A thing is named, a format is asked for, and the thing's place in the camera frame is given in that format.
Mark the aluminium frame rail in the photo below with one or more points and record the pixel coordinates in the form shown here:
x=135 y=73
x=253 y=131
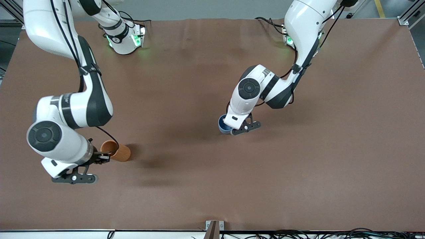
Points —
x=411 y=15
x=11 y=10

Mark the stand leg with black foot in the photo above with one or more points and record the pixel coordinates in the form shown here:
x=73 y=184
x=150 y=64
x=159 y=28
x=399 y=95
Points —
x=348 y=15

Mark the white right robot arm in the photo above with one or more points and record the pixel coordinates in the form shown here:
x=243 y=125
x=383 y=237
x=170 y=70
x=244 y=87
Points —
x=66 y=109

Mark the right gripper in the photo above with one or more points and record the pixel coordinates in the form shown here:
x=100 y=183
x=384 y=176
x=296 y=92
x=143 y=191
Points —
x=96 y=158

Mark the brown table mat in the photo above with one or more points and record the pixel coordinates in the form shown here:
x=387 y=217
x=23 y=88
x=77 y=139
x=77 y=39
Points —
x=212 y=172

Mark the orange cup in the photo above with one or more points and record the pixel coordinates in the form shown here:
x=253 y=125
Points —
x=121 y=153

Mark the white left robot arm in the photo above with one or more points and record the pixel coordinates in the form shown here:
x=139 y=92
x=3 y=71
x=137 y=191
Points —
x=308 y=20

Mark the aluminium post with bracket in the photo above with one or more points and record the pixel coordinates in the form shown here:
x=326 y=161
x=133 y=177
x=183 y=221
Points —
x=214 y=230

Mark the blue cup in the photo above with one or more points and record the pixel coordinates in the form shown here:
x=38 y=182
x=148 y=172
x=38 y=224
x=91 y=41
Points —
x=221 y=124

